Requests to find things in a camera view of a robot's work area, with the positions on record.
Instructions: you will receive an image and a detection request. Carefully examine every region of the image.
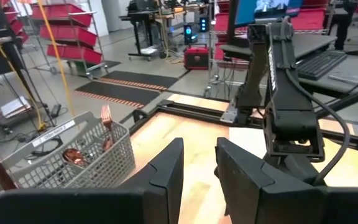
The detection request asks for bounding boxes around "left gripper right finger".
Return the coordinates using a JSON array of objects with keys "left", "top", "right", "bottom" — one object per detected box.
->
[{"left": 214, "top": 136, "right": 358, "bottom": 224}]

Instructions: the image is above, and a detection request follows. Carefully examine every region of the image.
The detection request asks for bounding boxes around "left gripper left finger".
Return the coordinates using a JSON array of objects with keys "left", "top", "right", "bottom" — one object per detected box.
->
[{"left": 0, "top": 137, "right": 185, "bottom": 224}]

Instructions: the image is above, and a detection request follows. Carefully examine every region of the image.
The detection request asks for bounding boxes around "copper spoon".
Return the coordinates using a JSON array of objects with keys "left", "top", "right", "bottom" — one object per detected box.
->
[{"left": 61, "top": 147, "right": 88, "bottom": 167}]

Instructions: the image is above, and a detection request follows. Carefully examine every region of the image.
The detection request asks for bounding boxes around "grey plastic cutlery basket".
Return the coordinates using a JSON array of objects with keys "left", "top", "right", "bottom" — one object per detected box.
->
[{"left": 0, "top": 111, "right": 136, "bottom": 205}]

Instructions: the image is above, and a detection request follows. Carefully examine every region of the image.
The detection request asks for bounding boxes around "white plaid dish towel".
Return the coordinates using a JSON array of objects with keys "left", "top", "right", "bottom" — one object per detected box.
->
[{"left": 228, "top": 126, "right": 272, "bottom": 162}]

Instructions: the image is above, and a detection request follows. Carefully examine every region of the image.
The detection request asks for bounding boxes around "black power adapter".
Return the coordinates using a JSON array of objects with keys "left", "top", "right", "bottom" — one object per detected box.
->
[{"left": 50, "top": 103, "right": 62, "bottom": 118}]

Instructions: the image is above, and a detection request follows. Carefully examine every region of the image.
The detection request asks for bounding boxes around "black keyboard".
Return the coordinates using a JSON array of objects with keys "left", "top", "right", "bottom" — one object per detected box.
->
[{"left": 296, "top": 49, "right": 349, "bottom": 82}]

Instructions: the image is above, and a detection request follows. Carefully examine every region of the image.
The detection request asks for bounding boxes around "black mat orange striped edge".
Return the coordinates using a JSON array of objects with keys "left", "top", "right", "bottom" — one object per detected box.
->
[
  {"left": 99, "top": 70, "right": 180, "bottom": 91},
  {"left": 72, "top": 80, "right": 162, "bottom": 109}
]

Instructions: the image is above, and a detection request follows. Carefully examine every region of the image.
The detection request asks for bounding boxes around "stack of papers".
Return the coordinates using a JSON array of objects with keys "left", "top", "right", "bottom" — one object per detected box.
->
[{"left": 0, "top": 95, "right": 33, "bottom": 119}]

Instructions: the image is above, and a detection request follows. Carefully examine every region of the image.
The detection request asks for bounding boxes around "red tool case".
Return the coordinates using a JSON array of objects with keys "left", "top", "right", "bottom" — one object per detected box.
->
[{"left": 183, "top": 44, "right": 210, "bottom": 71}]

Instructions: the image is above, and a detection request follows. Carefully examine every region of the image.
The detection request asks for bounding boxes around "red plastic storage bin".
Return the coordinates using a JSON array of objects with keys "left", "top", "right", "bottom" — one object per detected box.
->
[
  {"left": 214, "top": 12, "right": 234, "bottom": 32},
  {"left": 39, "top": 24, "right": 98, "bottom": 47},
  {"left": 46, "top": 43, "right": 103, "bottom": 65},
  {"left": 11, "top": 26, "right": 30, "bottom": 44},
  {"left": 290, "top": 7, "right": 328, "bottom": 32},
  {"left": 31, "top": 2, "right": 93, "bottom": 28},
  {"left": 1, "top": 11, "right": 21, "bottom": 26}
]

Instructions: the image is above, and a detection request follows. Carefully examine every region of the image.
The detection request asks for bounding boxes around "monitor with blue screen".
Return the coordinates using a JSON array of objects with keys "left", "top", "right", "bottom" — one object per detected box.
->
[{"left": 227, "top": 0, "right": 306, "bottom": 28}]

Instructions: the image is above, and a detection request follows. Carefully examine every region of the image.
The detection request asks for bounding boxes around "black standing desk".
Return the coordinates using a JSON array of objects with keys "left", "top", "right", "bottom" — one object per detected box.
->
[{"left": 119, "top": 7, "right": 183, "bottom": 62}]

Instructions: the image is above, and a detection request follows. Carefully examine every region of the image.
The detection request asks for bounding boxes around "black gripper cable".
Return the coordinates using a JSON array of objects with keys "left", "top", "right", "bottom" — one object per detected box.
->
[{"left": 280, "top": 18, "right": 351, "bottom": 187}]

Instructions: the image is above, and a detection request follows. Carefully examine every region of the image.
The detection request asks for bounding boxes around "black aluminium table frame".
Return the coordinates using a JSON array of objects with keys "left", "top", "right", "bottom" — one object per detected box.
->
[{"left": 118, "top": 98, "right": 358, "bottom": 156}]

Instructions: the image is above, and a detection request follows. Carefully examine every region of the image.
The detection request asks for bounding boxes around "yellow hanging cable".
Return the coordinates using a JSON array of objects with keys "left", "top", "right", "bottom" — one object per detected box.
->
[
  {"left": 0, "top": 14, "right": 48, "bottom": 131},
  {"left": 37, "top": 0, "right": 76, "bottom": 118}
]

